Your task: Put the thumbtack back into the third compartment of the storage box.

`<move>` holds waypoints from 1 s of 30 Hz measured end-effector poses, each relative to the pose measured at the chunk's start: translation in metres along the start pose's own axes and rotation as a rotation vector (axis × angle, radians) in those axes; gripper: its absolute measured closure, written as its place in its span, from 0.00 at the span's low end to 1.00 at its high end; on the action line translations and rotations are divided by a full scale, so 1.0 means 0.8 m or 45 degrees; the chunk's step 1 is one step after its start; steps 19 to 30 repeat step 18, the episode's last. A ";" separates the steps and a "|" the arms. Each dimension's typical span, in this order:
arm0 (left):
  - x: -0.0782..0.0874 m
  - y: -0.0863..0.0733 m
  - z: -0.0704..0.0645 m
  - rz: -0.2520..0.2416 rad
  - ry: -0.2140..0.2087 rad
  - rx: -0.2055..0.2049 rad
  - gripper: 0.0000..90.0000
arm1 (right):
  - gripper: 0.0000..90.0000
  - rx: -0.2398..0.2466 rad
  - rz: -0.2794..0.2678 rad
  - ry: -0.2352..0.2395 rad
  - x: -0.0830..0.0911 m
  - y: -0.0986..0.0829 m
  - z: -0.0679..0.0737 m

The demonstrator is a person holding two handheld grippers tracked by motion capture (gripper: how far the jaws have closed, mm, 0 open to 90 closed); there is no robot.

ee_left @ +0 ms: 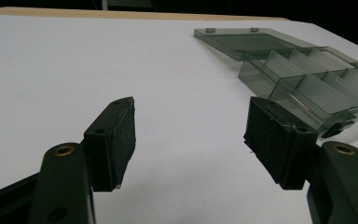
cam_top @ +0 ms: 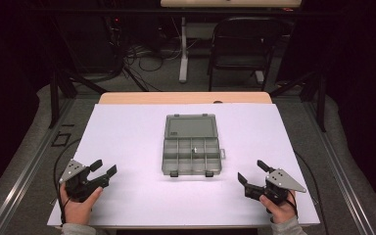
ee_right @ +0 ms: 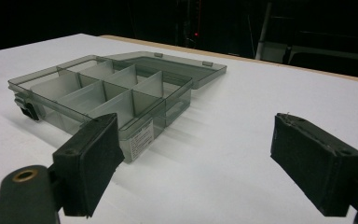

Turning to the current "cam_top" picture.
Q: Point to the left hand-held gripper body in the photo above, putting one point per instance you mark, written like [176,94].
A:
[76,181]

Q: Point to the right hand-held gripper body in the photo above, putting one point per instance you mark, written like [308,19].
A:
[280,184]

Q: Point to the grey clear compartment box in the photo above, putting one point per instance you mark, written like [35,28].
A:
[191,147]

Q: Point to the person's right hand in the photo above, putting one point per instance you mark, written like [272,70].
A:
[282,212]

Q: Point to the person's left hand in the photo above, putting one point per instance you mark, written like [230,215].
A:
[78,210]

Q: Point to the white table mat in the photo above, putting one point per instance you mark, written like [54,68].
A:
[127,130]

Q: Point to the black metal stand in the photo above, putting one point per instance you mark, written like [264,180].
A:
[319,98]
[58,88]

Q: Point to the white table foot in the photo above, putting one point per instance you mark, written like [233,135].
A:
[259,77]

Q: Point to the wooden table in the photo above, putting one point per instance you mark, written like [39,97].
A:
[176,97]

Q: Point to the black folding chair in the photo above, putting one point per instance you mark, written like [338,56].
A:
[244,42]

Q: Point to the white table leg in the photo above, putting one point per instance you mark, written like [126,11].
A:
[183,58]

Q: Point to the aluminium floor rail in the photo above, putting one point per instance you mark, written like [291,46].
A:
[339,173]
[23,173]

